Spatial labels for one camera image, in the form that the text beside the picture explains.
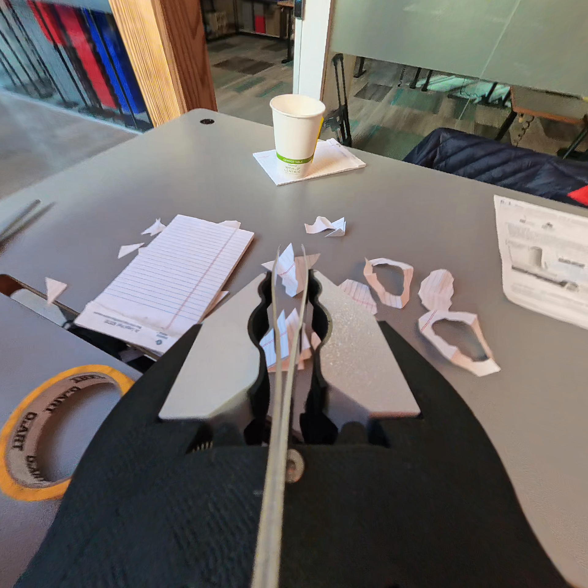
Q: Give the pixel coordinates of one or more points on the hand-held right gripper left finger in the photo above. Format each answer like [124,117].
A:
[211,367]

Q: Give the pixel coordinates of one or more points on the lined notepad printed label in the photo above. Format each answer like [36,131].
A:
[174,271]

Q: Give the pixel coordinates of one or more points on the dark puffer jacket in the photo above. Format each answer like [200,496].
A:
[496,160]

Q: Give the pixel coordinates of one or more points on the lined notepad brown backing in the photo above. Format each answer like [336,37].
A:
[335,160]

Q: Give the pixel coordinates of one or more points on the scattered lined paper scraps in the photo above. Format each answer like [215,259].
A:
[441,287]

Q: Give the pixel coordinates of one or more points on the wooden post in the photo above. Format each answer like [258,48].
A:
[160,55]

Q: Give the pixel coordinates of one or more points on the jagged lined paper scrap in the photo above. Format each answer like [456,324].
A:
[287,271]

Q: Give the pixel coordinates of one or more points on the stack of coloured plastic crates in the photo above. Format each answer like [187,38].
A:
[92,50]

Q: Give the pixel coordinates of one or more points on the row of black stanchions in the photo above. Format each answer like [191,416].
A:
[27,55]

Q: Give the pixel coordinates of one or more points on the grey orange scissors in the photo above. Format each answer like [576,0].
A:
[18,220]

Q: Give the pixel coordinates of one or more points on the white door frame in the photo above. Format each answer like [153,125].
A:
[312,46]

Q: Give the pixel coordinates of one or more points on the long metal tweezers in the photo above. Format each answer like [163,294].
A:
[271,505]

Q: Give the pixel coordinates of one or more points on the wood edged meeting table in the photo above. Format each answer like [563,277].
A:
[546,103]

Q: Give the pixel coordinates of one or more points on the printed instruction sheet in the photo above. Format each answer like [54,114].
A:
[542,257]

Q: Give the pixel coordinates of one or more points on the grey desk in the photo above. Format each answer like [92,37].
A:
[413,206]

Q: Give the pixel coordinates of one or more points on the white green paper cup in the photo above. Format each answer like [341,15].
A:
[296,133]

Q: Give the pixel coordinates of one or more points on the black folding hand cart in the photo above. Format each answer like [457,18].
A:
[342,101]

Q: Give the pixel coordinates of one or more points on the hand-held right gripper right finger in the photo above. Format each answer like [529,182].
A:
[367,367]

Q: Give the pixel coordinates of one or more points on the yellow masking tape roll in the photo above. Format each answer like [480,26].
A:
[13,436]

